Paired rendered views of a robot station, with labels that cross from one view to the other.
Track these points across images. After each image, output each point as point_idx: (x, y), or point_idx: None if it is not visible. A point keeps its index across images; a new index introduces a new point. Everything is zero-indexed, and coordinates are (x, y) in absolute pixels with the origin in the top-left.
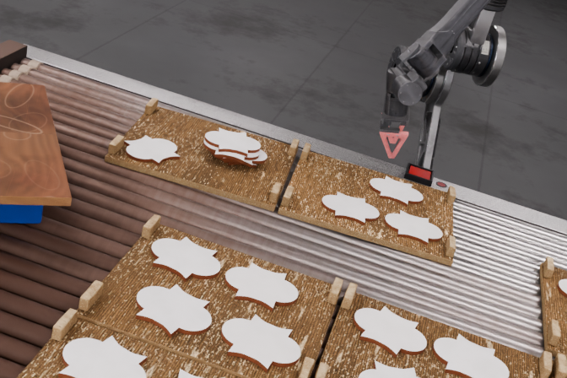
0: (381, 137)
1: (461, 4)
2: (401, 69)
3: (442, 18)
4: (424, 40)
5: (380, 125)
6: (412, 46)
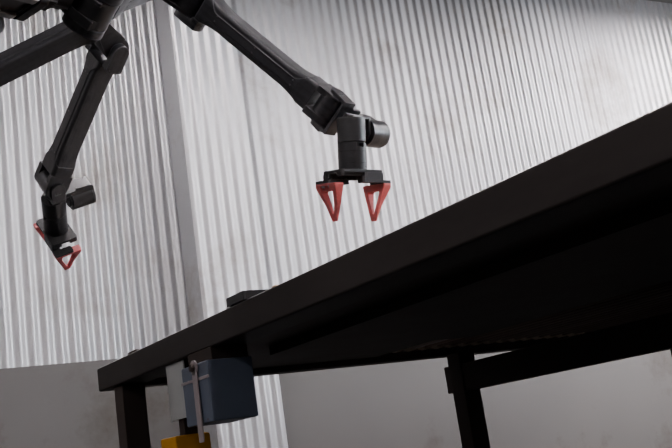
0: (388, 191)
1: (282, 52)
2: (356, 114)
3: (291, 65)
4: (327, 84)
5: (382, 178)
6: (336, 91)
